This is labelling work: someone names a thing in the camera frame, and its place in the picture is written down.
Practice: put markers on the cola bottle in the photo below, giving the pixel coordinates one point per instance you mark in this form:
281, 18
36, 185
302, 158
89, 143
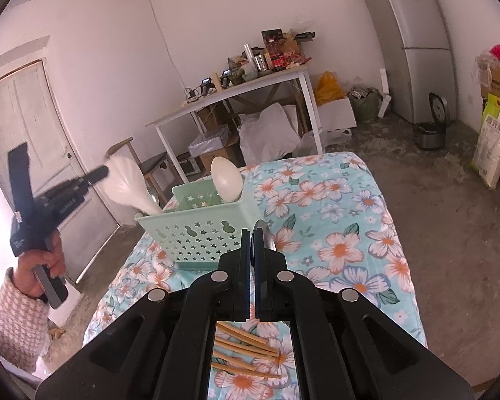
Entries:
280, 58

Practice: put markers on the person's left hand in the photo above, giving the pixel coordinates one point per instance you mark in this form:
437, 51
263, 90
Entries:
27, 275

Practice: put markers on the green bag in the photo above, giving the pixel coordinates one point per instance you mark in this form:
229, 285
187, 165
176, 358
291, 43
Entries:
366, 106

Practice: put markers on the wooden chair with dark seat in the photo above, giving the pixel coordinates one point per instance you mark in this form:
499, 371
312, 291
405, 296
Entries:
156, 162

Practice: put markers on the white plastic rice spoon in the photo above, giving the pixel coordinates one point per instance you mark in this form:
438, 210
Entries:
227, 177
125, 187

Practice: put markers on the small white framed appliance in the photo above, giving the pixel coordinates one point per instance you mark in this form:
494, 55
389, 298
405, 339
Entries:
187, 166

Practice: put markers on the yellow-green rice bag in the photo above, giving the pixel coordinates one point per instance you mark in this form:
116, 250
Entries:
493, 146

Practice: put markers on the pile of wooden chopsticks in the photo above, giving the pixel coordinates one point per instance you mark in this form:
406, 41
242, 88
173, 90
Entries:
241, 335

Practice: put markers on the metal spoon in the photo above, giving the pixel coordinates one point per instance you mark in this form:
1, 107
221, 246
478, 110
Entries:
266, 237

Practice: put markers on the white panel door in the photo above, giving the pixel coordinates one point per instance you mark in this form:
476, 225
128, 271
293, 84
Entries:
33, 125

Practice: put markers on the black charger device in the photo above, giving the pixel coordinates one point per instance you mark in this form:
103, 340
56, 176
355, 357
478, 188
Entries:
206, 85

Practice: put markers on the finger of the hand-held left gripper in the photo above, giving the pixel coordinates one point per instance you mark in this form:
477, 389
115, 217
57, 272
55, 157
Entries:
96, 176

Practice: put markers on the black rice cooker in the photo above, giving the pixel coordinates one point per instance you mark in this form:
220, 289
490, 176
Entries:
429, 135

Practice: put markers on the yellow plastic bag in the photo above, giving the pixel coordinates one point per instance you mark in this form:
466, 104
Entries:
327, 87

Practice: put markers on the person's left forearm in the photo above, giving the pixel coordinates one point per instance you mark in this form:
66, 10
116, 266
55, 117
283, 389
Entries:
12, 325

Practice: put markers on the white lidded box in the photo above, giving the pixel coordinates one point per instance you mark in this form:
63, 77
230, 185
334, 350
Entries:
208, 141

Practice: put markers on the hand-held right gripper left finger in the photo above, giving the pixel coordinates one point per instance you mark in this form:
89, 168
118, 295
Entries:
237, 287

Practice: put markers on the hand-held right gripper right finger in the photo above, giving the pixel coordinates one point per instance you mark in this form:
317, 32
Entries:
271, 291

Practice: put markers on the white sack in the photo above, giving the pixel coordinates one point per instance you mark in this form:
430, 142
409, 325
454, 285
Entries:
266, 133

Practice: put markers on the green perforated utensil basket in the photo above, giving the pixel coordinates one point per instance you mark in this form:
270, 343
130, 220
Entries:
191, 233

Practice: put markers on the silver refrigerator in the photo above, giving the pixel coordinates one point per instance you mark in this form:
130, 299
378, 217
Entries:
408, 29

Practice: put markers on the white plastic bag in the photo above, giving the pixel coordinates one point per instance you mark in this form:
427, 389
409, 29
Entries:
312, 141

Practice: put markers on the white metal-frame table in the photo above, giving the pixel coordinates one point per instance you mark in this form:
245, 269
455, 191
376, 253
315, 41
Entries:
216, 100

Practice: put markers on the white cardboard box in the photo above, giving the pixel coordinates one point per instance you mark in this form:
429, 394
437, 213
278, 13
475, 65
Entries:
337, 114

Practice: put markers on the white board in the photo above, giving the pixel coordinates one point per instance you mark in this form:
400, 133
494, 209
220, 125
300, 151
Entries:
384, 106

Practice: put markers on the small brown cardboard box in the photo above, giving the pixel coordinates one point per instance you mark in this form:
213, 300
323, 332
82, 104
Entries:
218, 157

